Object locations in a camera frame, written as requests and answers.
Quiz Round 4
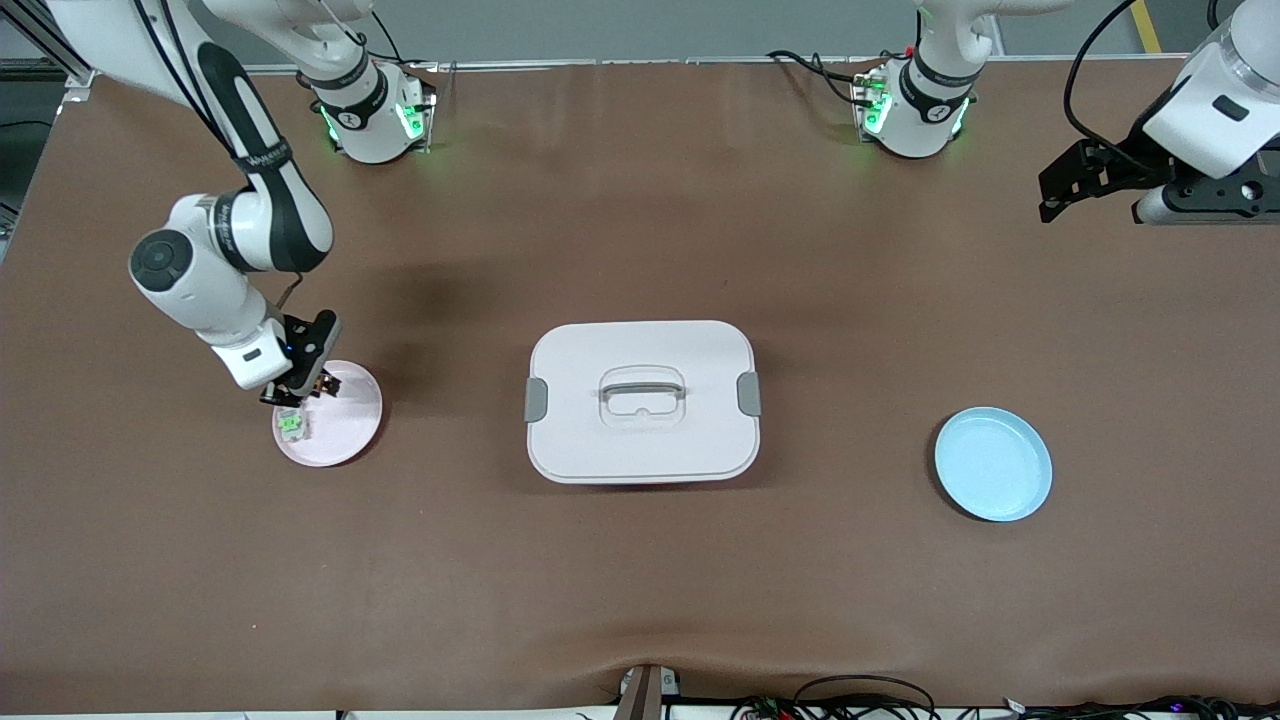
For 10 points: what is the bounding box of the pink round plate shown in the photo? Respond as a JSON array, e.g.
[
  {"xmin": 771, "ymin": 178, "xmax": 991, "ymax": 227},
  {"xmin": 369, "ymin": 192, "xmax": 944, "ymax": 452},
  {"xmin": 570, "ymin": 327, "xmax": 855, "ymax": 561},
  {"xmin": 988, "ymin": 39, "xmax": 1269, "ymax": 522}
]
[{"xmin": 272, "ymin": 360, "xmax": 384, "ymax": 468}]

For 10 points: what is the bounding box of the light blue round plate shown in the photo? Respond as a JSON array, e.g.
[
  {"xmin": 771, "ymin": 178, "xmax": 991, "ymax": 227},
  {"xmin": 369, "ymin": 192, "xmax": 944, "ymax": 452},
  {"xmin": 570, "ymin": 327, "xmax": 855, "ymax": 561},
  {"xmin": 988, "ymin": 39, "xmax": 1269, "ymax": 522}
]
[{"xmin": 934, "ymin": 406, "xmax": 1054, "ymax": 523}]

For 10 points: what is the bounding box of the white lidded storage box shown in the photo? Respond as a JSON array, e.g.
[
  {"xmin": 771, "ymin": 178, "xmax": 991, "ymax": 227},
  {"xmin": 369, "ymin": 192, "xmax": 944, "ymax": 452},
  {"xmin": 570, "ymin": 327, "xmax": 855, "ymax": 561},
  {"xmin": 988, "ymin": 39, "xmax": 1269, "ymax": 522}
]
[{"xmin": 524, "ymin": 320, "xmax": 762, "ymax": 485}]

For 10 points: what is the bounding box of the black gripper cable left arm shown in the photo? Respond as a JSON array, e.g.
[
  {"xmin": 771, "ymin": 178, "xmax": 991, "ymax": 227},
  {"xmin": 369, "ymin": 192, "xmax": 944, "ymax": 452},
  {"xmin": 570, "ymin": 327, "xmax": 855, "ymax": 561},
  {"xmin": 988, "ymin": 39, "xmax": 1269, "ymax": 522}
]
[{"xmin": 1063, "ymin": 0, "xmax": 1173, "ymax": 169}]

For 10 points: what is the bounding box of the black cable at left arm base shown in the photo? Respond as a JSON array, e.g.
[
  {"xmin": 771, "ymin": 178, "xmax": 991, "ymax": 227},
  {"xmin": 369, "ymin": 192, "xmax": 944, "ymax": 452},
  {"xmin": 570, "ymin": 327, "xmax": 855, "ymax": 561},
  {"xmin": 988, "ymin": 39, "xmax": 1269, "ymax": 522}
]
[{"xmin": 768, "ymin": 50, "xmax": 881, "ymax": 107}]

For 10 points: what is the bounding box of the black cable at arm base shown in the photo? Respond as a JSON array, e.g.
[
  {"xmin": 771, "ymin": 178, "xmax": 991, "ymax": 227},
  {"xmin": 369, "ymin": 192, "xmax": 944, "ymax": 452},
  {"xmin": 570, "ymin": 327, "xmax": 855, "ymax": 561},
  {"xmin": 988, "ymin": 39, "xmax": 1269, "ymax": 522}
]
[
  {"xmin": 340, "ymin": 8, "xmax": 446, "ymax": 76},
  {"xmin": 768, "ymin": 50, "xmax": 881, "ymax": 107}
]

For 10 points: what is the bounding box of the black cable along right arm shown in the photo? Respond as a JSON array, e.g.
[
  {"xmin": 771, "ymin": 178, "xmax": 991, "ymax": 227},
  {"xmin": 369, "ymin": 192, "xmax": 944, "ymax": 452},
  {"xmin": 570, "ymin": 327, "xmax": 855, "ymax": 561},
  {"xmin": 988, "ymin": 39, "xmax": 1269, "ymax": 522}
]
[{"xmin": 130, "ymin": 0, "xmax": 246, "ymax": 173}]

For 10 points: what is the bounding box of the black cable at right arm base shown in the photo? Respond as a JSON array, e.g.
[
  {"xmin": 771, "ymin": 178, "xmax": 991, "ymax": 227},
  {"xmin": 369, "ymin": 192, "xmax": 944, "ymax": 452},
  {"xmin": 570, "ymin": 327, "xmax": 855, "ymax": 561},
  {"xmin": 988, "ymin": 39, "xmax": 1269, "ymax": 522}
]
[{"xmin": 340, "ymin": 8, "xmax": 446, "ymax": 76}]

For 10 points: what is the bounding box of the aluminium frame profile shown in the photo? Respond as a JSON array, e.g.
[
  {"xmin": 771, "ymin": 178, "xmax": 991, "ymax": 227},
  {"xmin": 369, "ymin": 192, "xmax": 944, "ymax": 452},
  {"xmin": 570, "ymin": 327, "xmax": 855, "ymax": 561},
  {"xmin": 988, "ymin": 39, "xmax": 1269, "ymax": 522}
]
[{"xmin": 0, "ymin": 0, "xmax": 101, "ymax": 89}]

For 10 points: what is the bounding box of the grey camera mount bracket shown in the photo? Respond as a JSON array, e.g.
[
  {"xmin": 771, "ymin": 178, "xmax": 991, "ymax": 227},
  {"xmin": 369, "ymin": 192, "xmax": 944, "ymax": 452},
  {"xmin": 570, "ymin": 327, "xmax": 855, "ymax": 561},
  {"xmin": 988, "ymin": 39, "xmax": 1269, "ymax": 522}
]
[{"xmin": 615, "ymin": 663, "xmax": 682, "ymax": 720}]

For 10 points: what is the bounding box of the black cable bundle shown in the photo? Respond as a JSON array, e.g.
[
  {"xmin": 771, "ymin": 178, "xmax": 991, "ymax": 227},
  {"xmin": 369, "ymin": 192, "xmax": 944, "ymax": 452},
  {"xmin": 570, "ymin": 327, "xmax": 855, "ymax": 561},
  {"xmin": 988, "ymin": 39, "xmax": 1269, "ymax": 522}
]
[{"xmin": 1000, "ymin": 694, "xmax": 1280, "ymax": 720}]

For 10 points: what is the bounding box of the black looped cable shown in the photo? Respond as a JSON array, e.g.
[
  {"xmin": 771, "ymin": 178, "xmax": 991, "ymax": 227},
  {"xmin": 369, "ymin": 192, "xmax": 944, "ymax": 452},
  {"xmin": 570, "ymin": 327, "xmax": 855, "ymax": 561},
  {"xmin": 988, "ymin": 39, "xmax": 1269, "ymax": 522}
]
[{"xmin": 793, "ymin": 675, "xmax": 938, "ymax": 720}]

